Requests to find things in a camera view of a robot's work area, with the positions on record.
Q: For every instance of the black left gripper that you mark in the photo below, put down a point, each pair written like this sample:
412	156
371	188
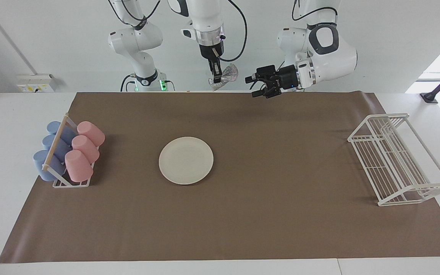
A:
288	78

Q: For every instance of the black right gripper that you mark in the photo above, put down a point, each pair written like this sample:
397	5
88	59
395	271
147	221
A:
211	52

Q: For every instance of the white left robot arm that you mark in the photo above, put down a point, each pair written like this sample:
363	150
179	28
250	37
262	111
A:
334	57

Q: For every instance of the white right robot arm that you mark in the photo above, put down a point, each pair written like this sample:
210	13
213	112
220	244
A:
139	42

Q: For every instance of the cream round plate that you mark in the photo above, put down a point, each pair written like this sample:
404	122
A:
186	160

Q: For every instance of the brown table mat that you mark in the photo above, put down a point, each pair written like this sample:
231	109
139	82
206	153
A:
281	172

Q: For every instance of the pink plastic cup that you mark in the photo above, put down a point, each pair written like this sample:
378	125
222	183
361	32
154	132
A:
78	167
85	149
91	133

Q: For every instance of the blue plastic cup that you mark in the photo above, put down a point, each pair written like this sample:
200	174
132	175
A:
44	166
54	126
51	143

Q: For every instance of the white cup holder rack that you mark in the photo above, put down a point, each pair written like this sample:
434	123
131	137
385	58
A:
55	141

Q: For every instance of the white wall power outlet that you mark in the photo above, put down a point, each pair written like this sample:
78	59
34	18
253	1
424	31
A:
34	83

